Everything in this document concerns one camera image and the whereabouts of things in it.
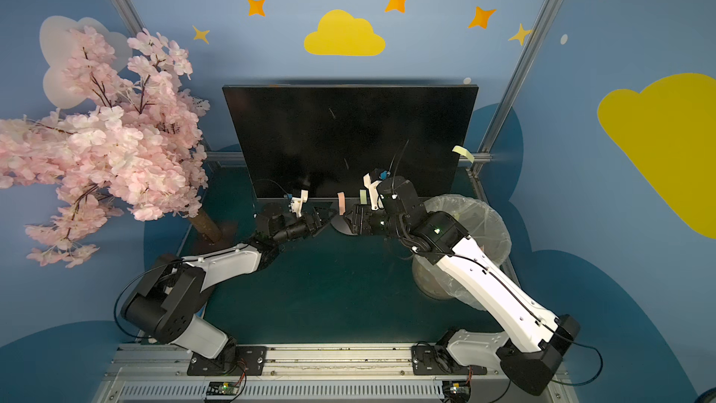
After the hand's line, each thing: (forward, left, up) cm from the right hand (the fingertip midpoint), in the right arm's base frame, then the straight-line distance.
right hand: (355, 212), depth 68 cm
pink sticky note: (+12, +6, -13) cm, 19 cm away
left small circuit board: (-36, +33, -33) cm, 59 cm away
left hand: (+8, +7, -12) cm, 16 cm away
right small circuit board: (-32, -29, -35) cm, 56 cm away
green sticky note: (+13, -1, -11) cm, 17 cm away
